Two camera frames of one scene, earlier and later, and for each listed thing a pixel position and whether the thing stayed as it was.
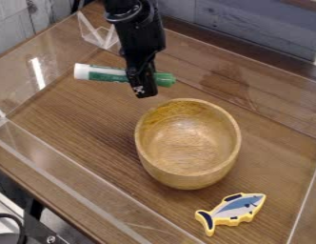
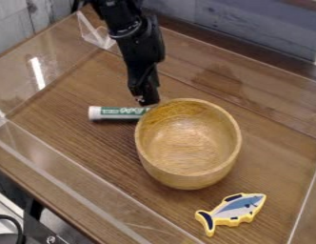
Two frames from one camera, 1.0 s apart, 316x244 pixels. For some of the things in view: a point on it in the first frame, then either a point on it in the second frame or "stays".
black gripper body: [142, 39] stays
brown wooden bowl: [187, 141] stays
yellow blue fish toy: [234, 211] stays
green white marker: [111, 73] to [116, 112]
